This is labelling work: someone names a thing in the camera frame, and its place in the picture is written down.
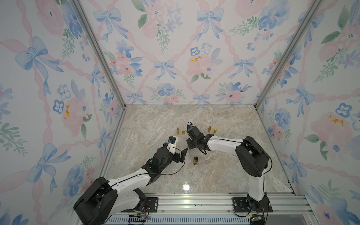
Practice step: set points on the square gold lipstick box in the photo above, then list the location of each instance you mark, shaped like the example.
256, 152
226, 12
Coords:
195, 160

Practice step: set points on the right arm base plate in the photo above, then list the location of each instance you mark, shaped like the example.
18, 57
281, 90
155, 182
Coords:
245, 205

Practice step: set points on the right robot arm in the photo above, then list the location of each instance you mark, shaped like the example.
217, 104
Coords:
252, 157

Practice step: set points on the left aluminium corner post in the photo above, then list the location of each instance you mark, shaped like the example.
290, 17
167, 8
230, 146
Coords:
79, 11

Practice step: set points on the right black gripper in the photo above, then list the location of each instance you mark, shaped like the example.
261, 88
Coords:
190, 146

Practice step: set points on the aluminium corner post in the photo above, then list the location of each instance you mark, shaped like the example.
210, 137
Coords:
301, 30
79, 11

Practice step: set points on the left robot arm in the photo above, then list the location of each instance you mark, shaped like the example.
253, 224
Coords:
107, 197

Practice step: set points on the right aluminium corner post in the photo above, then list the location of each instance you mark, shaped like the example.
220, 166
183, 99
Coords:
301, 30

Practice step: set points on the aluminium front rail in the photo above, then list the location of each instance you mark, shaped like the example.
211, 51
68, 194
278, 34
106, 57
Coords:
217, 209

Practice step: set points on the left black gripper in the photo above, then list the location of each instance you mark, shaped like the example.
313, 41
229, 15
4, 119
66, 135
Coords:
176, 159

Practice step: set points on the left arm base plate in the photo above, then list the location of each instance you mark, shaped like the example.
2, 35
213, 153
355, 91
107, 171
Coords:
150, 204

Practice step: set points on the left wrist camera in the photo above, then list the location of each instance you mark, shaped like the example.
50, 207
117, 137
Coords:
171, 144

